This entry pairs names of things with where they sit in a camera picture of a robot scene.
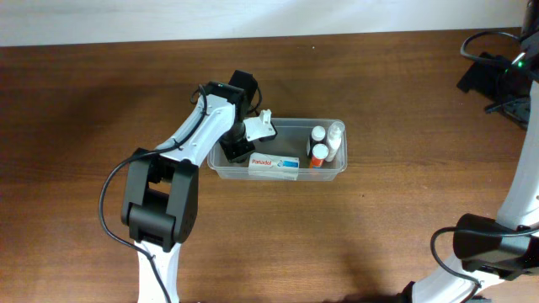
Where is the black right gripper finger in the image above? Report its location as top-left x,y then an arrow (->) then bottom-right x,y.
456,63 -> 506,101
484,96 -> 531,130

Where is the white Panadol medicine box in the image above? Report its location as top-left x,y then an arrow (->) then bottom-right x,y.
248,152 -> 300,181

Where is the black bottle white cap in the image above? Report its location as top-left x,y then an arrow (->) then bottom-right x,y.
307,125 -> 326,158

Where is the orange tube white cap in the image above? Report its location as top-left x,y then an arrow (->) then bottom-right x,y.
309,143 -> 328,168

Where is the white plastic bottle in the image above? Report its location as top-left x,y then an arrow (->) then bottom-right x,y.
325,121 -> 345,162

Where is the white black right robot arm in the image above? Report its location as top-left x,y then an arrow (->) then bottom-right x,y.
391,0 -> 538,302

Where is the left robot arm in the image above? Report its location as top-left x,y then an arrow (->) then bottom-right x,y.
120,70 -> 277,302

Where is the clear plastic container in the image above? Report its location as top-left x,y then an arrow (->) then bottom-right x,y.
207,118 -> 348,181

